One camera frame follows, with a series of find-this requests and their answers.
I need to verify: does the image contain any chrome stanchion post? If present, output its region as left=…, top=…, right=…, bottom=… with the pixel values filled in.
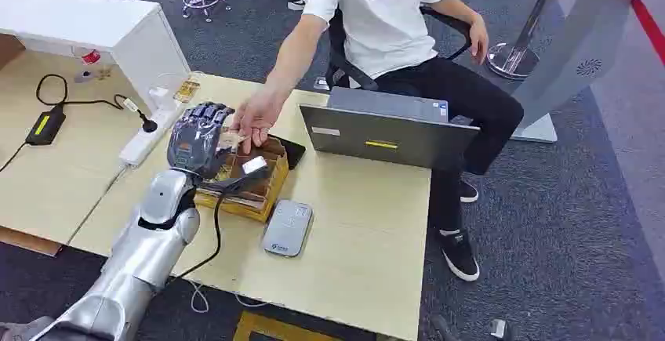
left=485, top=0, right=573, bottom=81

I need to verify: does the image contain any black office chair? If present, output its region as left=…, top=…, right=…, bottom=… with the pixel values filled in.
left=325, top=5, right=474, bottom=92

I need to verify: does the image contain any black power adapter yellow label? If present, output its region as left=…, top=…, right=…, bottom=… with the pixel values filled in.
left=24, top=104, right=68, bottom=147

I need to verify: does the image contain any person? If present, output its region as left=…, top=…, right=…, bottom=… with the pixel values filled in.
left=231, top=0, right=525, bottom=283

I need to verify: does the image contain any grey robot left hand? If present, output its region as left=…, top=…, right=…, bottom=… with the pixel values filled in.
left=166, top=101, right=238, bottom=180

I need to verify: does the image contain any wooden card box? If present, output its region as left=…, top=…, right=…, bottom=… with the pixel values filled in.
left=194, top=135, right=290, bottom=224

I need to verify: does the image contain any black smartphone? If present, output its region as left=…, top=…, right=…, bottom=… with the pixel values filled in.
left=270, top=135, right=307, bottom=172

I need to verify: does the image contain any white power strip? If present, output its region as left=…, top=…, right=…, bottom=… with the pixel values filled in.
left=118, top=106, right=184, bottom=169

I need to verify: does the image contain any printed card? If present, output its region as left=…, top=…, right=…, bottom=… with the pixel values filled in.
left=220, top=127, right=249, bottom=148

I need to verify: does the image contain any yellow wooden frame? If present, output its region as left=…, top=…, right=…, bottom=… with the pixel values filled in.
left=232, top=310, right=341, bottom=341

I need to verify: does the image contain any grey display stand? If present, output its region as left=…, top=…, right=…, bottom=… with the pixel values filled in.
left=510, top=0, right=665, bottom=144

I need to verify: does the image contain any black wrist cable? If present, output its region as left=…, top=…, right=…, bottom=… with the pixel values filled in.
left=170, top=187, right=225, bottom=284

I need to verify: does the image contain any black adapter cable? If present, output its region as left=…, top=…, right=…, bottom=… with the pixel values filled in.
left=0, top=74, right=151, bottom=173

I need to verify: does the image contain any white loose cable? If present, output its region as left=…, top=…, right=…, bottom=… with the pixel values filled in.
left=189, top=280, right=272, bottom=314

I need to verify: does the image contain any clear bag with yellow item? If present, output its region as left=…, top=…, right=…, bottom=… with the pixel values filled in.
left=173, top=74, right=202, bottom=104

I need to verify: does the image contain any white cabinet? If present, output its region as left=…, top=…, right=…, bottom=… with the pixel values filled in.
left=0, top=0, right=191, bottom=114

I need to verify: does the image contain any grey laptop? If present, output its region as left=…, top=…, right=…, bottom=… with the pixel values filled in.
left=300, top=86, right=482, bottom=172

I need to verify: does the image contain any small grey floor object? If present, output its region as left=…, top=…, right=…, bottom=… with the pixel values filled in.
left=489, top=318, right=509, bottom=341

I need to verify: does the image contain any person's right hand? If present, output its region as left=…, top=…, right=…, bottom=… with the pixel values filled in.
left=231, top=91, right=285, bottom=156

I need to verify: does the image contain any person's left hand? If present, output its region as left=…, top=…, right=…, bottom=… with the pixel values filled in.
left=467, top=13, right=490, bottom=66

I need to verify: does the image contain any small grey metal object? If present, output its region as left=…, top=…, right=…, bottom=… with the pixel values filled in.
left=72, top=67, right=113, bottom=85

